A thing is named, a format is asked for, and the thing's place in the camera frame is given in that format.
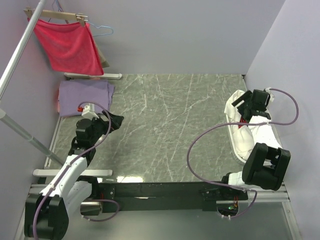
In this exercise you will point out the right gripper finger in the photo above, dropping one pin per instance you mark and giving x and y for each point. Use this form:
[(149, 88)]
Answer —
[(244, 97), (245, 107)]

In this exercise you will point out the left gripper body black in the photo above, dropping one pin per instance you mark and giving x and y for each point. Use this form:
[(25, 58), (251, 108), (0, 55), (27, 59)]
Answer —
[(100, 127)]

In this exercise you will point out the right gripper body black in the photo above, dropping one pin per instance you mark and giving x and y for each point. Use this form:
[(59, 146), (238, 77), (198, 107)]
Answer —
[(249, 102)]

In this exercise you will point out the white t-shirt red print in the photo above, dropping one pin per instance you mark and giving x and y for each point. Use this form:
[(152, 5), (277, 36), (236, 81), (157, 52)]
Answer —
[(231, 113)]

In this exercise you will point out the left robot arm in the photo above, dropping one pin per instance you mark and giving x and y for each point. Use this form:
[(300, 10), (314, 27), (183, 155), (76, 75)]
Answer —
[(47, 213)]

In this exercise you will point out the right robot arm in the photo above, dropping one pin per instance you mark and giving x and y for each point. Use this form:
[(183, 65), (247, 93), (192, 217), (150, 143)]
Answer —
[(265, 167)]

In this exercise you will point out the white laundry basket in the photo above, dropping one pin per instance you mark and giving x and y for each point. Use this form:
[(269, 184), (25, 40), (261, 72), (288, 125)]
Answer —
[(232, 150)]

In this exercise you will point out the folded purple t-shirt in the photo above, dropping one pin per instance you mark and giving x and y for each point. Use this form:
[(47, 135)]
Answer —
[(73, 92)]

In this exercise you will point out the white rack foot rear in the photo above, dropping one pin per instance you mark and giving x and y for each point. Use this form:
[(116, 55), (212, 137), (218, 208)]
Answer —
[(106, 76)]

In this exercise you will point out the white rack foot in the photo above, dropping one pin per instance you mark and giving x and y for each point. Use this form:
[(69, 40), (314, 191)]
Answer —
[(106, 76), (88, 172)]

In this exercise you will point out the metal clothes rack pole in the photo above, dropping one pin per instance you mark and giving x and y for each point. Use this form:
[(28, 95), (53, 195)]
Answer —
[(29, 98)]

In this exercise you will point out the white rack foot front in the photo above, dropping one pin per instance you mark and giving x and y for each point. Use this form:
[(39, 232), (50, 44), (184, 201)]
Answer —
[(88, 172)]

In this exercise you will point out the red towel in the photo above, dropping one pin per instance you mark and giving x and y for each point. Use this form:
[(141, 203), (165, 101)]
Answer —
[(70, 47)]

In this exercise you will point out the black base beam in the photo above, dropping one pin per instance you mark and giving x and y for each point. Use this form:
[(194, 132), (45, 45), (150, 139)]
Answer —
[(164, 204)]

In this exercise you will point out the wooden clip hanger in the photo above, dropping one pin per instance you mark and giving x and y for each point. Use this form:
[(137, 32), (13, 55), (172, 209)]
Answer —
[(66, 16)]

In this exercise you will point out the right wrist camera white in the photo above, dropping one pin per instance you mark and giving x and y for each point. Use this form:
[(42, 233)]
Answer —
[(271, 95)]

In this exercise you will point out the aluminium rail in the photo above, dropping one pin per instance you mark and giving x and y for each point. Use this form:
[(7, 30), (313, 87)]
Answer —
[(270, 196)]

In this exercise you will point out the blue wire hanger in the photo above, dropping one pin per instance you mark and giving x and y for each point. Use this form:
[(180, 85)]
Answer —
[(56, 5)]

